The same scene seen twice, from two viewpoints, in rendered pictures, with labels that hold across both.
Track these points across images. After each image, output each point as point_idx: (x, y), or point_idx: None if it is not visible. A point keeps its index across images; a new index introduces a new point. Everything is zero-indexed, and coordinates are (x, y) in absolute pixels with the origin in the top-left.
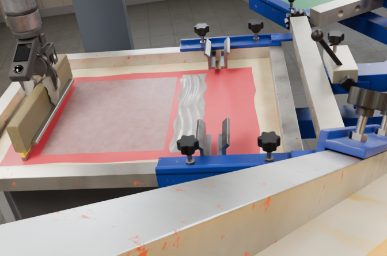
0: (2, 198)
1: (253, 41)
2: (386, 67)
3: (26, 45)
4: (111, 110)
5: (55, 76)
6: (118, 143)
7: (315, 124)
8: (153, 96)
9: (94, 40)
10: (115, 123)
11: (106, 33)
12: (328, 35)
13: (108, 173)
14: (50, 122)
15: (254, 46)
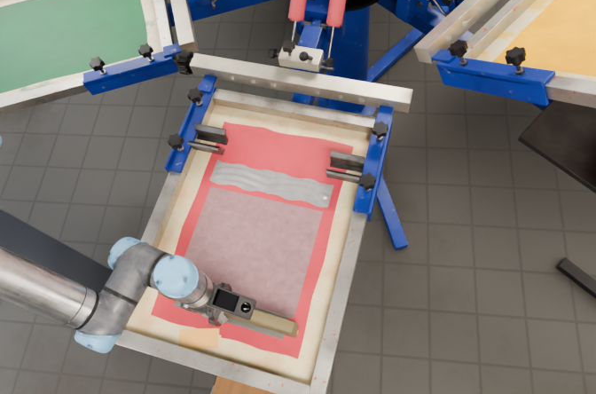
0: None
1: (200, 107)
2: (310, 33)
3: (217, 295)
4: (245, 251)
5: (229, 284)
6: (301, 248)
7: (353, 99)
8: (237, 211)
9: None
10: (268, 248)
11: (35, 259)
12: (285, 50)
13: (356, 250)
14: None
15: (207, 108)
